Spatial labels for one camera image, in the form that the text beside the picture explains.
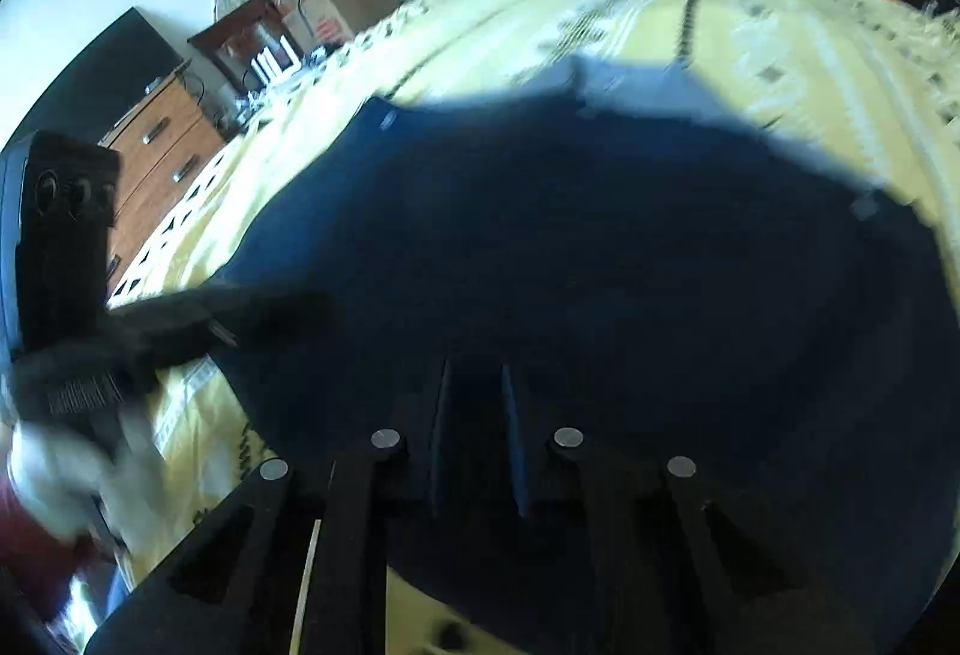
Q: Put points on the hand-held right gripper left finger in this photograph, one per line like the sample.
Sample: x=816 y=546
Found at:
x=439 y=437

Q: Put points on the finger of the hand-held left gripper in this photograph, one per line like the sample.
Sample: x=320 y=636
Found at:
x=225 y=317

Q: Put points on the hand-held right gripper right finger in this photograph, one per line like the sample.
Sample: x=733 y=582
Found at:
x=517 y=445

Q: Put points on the navy blue garment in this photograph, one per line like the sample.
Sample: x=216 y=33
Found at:
x=562 y=250

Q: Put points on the person's left hand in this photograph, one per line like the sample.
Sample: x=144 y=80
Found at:
x=60 y=475

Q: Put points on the wooden drawer cabinet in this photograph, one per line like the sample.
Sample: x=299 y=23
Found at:
x=161 y=153

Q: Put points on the black flat screen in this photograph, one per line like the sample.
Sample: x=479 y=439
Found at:
x=97 y=78

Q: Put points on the dark wooden stool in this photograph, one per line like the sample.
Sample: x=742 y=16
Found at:
x=240 y=36

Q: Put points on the yellow patterned blanket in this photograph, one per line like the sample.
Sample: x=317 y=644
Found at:
x=787 y=25

